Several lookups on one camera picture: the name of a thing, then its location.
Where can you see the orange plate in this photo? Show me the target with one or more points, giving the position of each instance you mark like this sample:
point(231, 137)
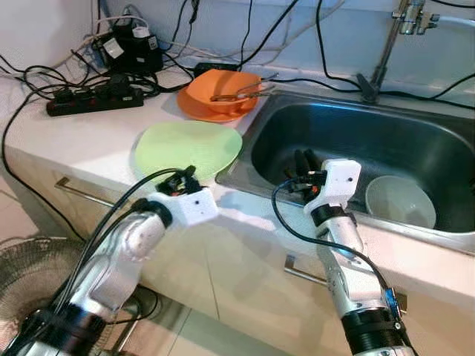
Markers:
point(215, 117)

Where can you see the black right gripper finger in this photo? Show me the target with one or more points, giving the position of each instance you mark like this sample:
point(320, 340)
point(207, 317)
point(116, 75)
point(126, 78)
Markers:
point(314, 165)
point(300, 163)

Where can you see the white ceramic bowl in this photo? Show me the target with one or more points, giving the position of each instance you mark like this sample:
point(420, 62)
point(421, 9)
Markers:
point(401, 204)

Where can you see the black power strip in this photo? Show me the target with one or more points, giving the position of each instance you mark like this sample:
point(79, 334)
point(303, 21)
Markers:
point(96, 99)

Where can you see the green plate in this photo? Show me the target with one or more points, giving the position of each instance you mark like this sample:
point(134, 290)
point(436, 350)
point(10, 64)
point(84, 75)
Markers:
point(185, 148)

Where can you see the stainless steel sink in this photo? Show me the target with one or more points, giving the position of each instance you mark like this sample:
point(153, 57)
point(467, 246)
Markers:
point(356, 141)

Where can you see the orange bowl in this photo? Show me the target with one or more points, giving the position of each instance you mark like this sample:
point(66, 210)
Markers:
point(204, 85)

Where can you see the chrome faucet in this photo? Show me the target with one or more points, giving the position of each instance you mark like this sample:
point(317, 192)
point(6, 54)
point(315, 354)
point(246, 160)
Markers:
point(386, 53)

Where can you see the mesh floor fan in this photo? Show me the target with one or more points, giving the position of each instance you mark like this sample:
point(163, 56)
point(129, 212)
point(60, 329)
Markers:
point(30, 274)

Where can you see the black power adapter block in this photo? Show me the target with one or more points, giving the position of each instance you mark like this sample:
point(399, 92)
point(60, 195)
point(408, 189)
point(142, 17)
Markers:
point(133, 52)

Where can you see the metal utensil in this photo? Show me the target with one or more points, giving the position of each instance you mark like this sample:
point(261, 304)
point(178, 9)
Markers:
point(223, 97)
point(260, 80)

